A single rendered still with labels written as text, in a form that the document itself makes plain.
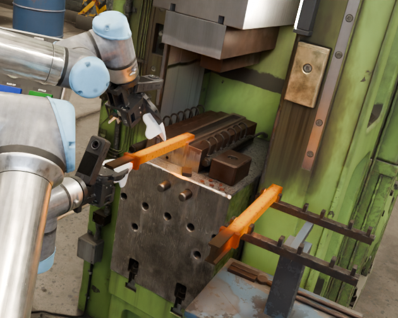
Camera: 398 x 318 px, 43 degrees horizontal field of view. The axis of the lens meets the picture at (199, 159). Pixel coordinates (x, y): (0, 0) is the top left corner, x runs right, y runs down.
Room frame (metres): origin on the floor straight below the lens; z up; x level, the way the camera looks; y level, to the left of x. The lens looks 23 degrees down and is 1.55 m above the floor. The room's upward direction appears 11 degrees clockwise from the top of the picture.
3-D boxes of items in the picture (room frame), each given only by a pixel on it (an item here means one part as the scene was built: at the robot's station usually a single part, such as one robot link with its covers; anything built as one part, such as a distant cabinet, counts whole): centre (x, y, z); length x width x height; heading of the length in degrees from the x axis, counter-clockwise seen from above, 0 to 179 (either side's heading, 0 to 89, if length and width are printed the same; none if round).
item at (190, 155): (1.65, -0.01, 0.96); 0.42 x 0.20 x 0.09; 154
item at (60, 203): (0.94, 0.31, 0.98); 0.11 x 0.08 x 0.09; 154
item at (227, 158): (1.44, -0.10, 0.95); 0.12 x 0.08 x 0.06; 154
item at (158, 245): (1.64, -0.06, 0.69); 0.56 x 0.38 x 0.45; 154
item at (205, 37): (1.65, -0.01, 1.32); 0.42 x 0.20 x 0.10; 154
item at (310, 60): (1.45, -0.25, 1.27); 0.09 x 0.02 x 0.17; 64
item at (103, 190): (1.08, 0.24, 0.98); 0.12 x 0.08 x 0.09; 154
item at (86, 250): (1.73, 0.36, 0.36); 0.09 x 0.07 x 0.12; 64
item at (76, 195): (1.01, 0.28, 0.99); 0.08 x 0.05 x 0.08; 64
